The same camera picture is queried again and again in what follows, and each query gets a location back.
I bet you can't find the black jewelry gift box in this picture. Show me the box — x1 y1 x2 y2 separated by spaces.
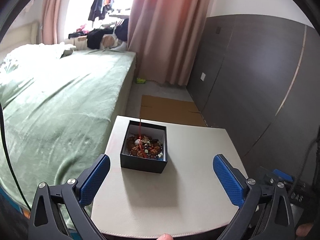
120 120 169 174

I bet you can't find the white wall socket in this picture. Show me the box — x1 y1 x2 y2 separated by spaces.
200 73 206 81

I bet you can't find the clothes pile on bed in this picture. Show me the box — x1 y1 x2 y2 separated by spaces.
66 18 129 51

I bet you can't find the small green floor object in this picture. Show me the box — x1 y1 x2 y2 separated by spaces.
136 78 146 84

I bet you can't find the person's right hand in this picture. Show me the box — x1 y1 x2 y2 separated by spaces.
296 223 313 237

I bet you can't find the green bed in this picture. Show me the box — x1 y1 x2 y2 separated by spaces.
1 44 136 223

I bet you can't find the pink curtain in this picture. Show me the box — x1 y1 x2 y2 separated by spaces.
41 0 214 86

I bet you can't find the person's left hand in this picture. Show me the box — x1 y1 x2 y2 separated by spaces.
157 233 174 240

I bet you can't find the silver jewelry pile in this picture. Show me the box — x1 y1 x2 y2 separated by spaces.
126 134 164 160

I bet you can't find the flattened cardboard sheet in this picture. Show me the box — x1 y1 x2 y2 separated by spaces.
140 95 206 127

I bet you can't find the black cable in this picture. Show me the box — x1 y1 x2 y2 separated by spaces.
0 102 32 209

